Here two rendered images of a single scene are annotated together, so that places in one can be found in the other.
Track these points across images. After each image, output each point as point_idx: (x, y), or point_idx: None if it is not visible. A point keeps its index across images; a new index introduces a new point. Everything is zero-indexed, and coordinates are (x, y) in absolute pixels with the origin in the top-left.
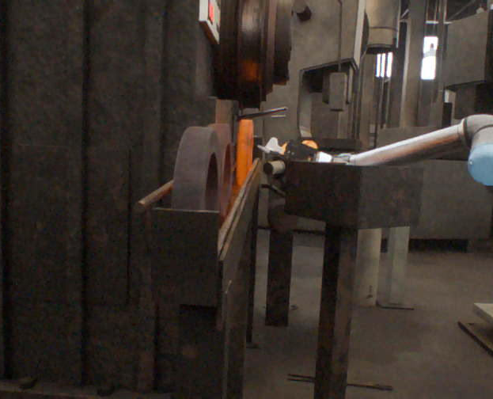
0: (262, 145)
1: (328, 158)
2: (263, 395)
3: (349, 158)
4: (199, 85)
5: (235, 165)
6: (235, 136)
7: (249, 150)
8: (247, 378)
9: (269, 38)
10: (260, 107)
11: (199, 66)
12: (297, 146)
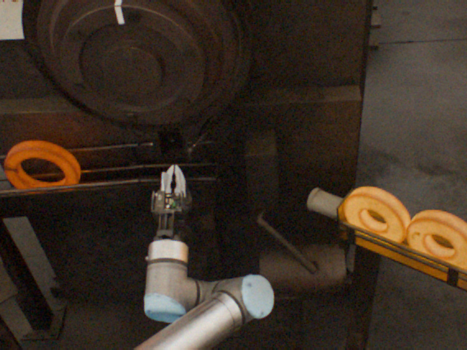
0: (247, 165)
1: (150, 255)
2: (101, 343)
3: (218, 291)
4: None
5: (94, 170)
6: (217, 130)
7: (6, 174)
8: (134, 329)
9: (57, 64)
10: (131, 129)
11: None
12: (154, 208)
